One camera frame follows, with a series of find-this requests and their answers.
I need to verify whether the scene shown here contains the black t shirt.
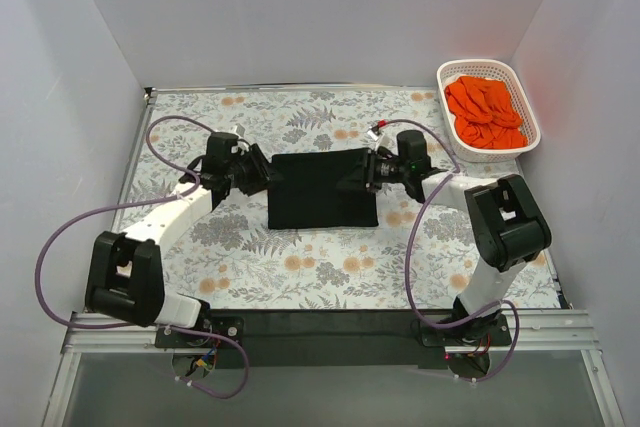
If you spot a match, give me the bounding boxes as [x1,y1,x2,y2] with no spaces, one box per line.
[268,148,379,230]

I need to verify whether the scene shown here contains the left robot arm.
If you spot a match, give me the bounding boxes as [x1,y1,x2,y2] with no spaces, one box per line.
[85,144,276,347]

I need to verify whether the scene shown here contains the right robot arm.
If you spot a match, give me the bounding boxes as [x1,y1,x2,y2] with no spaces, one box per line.
[337,147,552,345]

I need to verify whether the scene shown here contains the floral patterned table mat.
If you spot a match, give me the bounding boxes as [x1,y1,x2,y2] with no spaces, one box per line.
[99,88,566,311]

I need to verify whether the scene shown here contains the orange t shirt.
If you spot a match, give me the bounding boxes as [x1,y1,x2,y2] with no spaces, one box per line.
[444,76,528,150]

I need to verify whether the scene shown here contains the white perforated plastic basket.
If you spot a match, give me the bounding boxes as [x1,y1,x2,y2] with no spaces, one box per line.
[436,59,541,163]

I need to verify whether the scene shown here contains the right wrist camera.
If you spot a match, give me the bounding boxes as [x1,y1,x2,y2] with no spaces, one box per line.
[367,121,442,187]

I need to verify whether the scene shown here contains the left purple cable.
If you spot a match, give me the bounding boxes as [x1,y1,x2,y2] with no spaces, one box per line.
[33,116,250,400]

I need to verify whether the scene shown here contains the purple cable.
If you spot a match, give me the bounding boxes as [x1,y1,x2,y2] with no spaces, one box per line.
[369,119,521,386]
[33,116,250,400]

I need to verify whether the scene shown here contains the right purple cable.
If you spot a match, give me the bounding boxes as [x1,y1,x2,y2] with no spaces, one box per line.
[369,119,521,386]

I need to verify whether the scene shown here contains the aluminium back rail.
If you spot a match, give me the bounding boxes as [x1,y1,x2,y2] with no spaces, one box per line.
[144,82,436,97]

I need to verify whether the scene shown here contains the aluminium rail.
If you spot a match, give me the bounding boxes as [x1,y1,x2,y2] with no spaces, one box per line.
[62,309,601,354]
[144,82,436,97]

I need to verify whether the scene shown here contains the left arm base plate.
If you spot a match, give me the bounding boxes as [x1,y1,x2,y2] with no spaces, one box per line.
[154,316,245,349]

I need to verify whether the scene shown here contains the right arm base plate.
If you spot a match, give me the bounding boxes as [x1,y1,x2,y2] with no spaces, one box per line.
[417,312,512,348]

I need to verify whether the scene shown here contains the aluminium front rail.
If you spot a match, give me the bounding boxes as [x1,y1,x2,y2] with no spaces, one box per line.
[62,309,601,354]

